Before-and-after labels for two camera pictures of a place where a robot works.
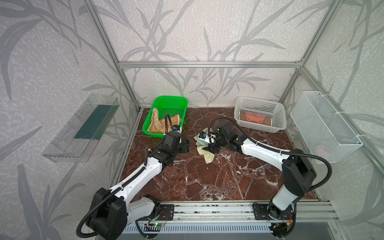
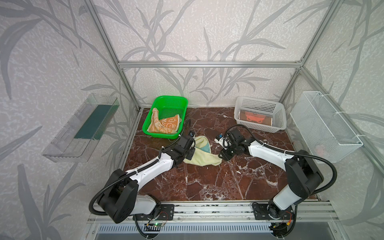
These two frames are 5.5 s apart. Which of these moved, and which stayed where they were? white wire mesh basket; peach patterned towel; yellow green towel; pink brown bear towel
Moved: yellow green towel
Stayed: pink brown bear towel; peach patterned towel; white wire mesh basket
